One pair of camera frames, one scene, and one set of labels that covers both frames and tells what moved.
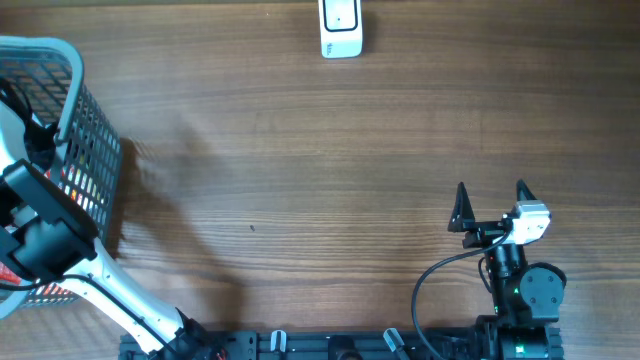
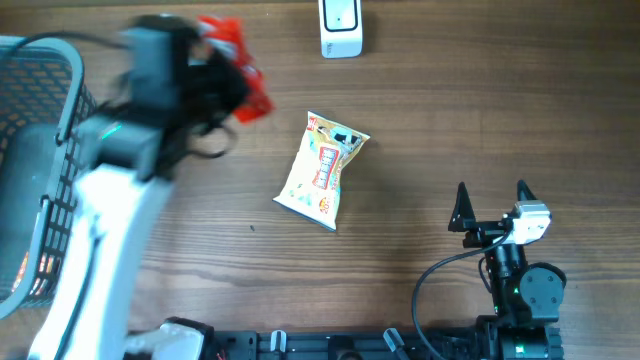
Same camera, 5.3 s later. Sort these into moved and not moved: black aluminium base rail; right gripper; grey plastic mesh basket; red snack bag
Moved: red snack bag
Not moved: black aluminium base rail; right gripper; grey plastic mesh basket
